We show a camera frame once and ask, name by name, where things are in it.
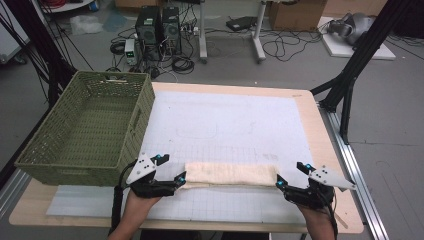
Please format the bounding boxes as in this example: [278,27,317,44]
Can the grey robot part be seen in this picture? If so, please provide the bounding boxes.
[325,12,377,47]

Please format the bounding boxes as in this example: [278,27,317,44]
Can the white grid mat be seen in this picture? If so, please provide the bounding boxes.
[45,90,316,225]

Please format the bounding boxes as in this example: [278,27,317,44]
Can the coiled black cable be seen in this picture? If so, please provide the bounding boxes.
[171,55,196,75]

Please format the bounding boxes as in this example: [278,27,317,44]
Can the white power supply unit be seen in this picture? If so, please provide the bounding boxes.
[123,38,139,67]

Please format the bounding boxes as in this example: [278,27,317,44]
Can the thin wooden stick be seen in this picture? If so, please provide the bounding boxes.
[333,212,350,230]

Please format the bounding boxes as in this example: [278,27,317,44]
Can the person's right hand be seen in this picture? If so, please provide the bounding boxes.
[297,203,334,228]

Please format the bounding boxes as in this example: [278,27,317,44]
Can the brown cardboard box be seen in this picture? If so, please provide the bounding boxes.
[267,0,328,33]

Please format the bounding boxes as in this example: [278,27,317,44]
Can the cream towel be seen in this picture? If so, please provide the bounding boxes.
[183,161,280,190]

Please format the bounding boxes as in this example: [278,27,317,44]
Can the black metal frame stand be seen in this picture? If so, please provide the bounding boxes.
[2,0,78,108]
[309,0,417,145]

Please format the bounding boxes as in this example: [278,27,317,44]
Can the white desk leg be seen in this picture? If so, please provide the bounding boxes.
[197,0,209,65]
[251,0,268,65]

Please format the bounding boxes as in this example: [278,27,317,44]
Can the person's left hand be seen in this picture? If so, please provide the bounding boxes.
[127,190,163,216]

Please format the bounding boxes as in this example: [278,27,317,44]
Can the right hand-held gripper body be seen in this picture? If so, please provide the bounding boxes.
[283,165,357,211]

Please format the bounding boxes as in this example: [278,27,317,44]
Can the black flat device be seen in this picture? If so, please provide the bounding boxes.
[225,15,258,33]

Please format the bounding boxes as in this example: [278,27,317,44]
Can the green woven basket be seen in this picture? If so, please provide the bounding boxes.
[14,70,157,187]

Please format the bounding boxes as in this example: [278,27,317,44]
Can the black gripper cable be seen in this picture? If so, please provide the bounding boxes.
[326,196,339,240]
[107,159,138,238]

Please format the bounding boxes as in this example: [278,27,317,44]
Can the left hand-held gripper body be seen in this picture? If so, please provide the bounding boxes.
[125,152,178,200]

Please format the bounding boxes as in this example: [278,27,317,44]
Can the aluminium rail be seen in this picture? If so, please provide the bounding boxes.
[317,102,391,240]
[0,168,32,218]

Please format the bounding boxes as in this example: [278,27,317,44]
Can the white cabinet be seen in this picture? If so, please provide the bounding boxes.
[0,0,32,65]

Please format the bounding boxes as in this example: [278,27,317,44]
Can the black computer tower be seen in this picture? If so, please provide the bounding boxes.
[161,5,183,56]
[134,5,163,62]

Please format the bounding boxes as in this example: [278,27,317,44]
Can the clear plastic bag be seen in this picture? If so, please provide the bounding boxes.
[68,14,105,36]

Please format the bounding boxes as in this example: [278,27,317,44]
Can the loose black floor cables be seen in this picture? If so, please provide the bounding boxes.
[260,29,324,63]

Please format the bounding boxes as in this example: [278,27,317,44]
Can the wooden table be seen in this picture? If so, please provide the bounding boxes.
[8,81,365,235]

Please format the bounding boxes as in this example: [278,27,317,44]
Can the white floor board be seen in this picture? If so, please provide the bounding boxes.
[317,15,397,61]

